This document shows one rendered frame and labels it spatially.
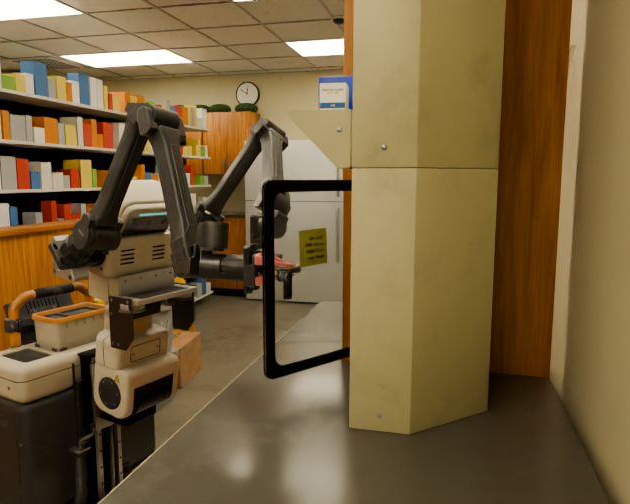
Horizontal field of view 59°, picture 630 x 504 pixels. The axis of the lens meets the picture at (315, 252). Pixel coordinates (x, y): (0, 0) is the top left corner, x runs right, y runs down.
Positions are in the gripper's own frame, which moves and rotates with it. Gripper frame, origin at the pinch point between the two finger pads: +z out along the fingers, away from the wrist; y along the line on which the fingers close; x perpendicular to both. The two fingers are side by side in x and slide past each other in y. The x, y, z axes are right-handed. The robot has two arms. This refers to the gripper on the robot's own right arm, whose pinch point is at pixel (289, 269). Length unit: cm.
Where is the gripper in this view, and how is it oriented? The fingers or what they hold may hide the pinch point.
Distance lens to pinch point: 117.9
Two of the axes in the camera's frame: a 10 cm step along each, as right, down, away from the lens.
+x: 2.4, -1.3, 9.6
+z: 9.7, 0.3, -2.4
